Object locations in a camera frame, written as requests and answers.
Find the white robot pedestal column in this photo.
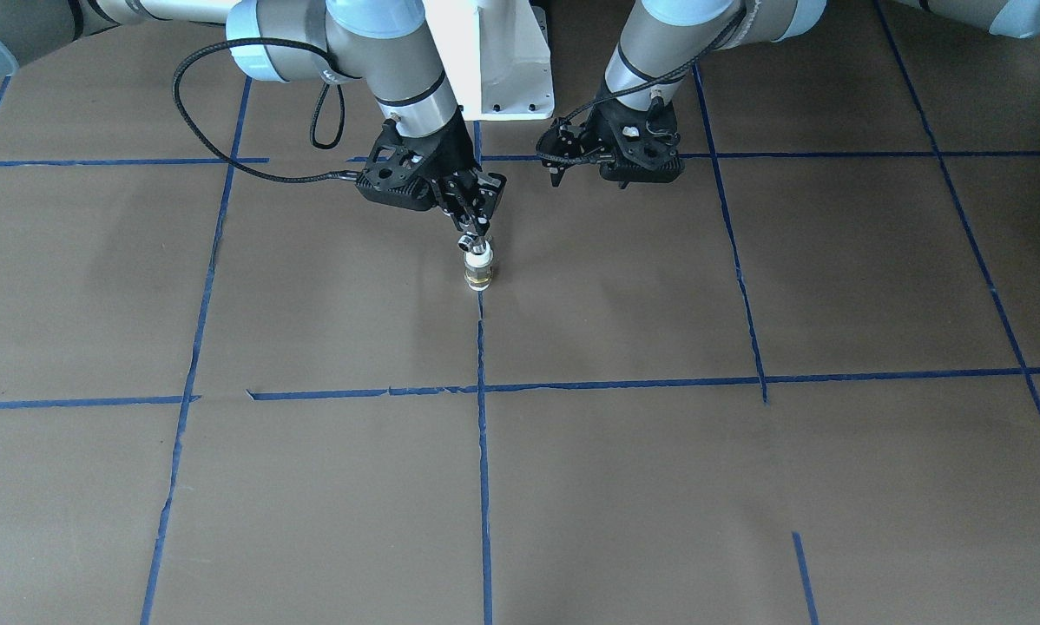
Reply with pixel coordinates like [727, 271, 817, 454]
[425, 1, 556, 122]

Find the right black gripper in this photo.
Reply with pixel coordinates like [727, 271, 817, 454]
[425, 109, 506, 253]

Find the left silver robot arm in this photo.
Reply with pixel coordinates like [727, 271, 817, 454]
[535, 1, 828, 189]

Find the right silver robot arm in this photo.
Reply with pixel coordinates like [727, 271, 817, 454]
[0, 1, 505, 260]

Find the white brass PPR valve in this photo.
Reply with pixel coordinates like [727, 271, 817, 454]
[457, 234, 495, 292]

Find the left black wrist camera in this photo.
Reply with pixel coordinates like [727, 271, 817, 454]
[598, 102, 686, 189]

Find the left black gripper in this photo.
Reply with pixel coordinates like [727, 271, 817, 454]
[536, 80, 660, 188]

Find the black camera cable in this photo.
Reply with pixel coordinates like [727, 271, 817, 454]
[172, 38, 365, 185]
[542, 0, 751, 140]

